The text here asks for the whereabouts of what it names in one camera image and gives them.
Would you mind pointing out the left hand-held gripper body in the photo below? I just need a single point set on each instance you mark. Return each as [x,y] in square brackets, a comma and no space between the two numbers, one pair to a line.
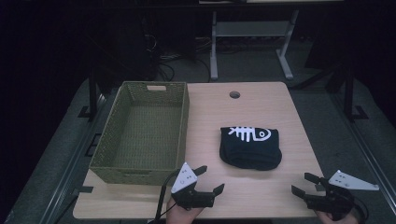
[190,194]

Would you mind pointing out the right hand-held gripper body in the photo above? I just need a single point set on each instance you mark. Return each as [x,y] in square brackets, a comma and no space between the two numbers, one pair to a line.
[333,199]

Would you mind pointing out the green woven basket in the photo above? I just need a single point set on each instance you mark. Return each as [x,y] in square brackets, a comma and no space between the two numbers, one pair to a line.
[146,130]

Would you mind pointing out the person's right hand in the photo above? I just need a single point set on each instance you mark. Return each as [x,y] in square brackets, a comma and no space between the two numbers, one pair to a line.
[330,219]

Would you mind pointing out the white metal desk frame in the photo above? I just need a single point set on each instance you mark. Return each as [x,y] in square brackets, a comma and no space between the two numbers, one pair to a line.
[249,29]

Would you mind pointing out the black cloth with fishbone print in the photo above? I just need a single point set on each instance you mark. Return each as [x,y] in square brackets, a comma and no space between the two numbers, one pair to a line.
[249,151]

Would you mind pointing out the person's left hand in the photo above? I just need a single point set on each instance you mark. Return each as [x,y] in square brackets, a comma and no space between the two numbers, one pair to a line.
[182,214]

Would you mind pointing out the dark metal stand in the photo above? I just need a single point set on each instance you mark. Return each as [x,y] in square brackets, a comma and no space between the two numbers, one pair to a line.
[92,93]
[348,93]

